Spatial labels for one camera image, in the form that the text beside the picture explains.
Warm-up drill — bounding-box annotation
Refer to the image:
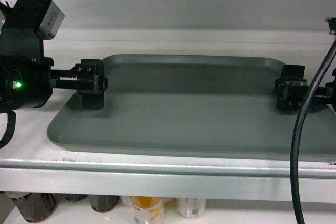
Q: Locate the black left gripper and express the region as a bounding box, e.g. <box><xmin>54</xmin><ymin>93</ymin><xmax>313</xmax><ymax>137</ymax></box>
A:
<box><xmin>1</xmin><ymin>56</ymin><xmax>108</xmax><ymax>110</ymax></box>

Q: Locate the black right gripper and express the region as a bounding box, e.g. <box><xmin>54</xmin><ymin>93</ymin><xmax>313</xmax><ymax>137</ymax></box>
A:
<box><xmin>275</xmin><ymin>65</ymin><xmax>335</xmax><ymax>113</ymax></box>

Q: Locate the grey rectangular serving tray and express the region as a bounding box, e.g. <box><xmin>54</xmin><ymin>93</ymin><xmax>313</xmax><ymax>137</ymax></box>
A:
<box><xmin>46</xmin><ymin>54</ymin><xmax>336</xmax><ymax>161</ymax></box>

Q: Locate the white upper shelf board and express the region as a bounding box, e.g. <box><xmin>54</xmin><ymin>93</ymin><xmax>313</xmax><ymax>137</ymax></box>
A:
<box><xmin>1</xmin><ymin>31</ymin><xmax>334</xmax><ymax>201</ymax></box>

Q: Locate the dark tea bottle middle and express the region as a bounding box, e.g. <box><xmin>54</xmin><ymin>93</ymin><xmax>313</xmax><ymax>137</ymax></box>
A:
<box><xmin>88</xmin><ymin>195</ymin><xmax>119</xmax><ymax>213</ymax></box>

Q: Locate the orange juice bottle left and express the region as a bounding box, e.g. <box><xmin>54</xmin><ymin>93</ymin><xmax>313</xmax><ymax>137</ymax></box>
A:
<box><xmin>131</xmin><ymin>196</ymin><xmax>164</xmax><ymax>224</ymax></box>

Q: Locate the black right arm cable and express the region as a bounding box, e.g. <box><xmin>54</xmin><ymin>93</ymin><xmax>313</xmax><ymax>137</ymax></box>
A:
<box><xmin>289</xmin><ymin>16</ymin><xmax>336</xmax><ymax>224</ymax></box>

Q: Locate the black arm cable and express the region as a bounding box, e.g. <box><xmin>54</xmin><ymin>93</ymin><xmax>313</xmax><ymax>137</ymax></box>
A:
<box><xmin>289</xmin><ymin>16</ymin><xmax>336</xmax><ymax>224</ymax></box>
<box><xmin>0</xmin><ymin>110</ymin><xmax>17</xmax><ymax>150</ymax></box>

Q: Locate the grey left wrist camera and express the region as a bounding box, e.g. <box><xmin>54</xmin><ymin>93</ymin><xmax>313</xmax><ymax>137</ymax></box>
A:
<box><xmin>37</xmin><ymin>1</ymin><xmax>65</xmax><ymax>40</ymax></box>

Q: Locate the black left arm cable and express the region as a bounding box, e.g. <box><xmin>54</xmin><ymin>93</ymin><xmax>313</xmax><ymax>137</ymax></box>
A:
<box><xmin>0</xmin><ymin>110</ymin><xmax>17</xmax><ymax>150</ymax></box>

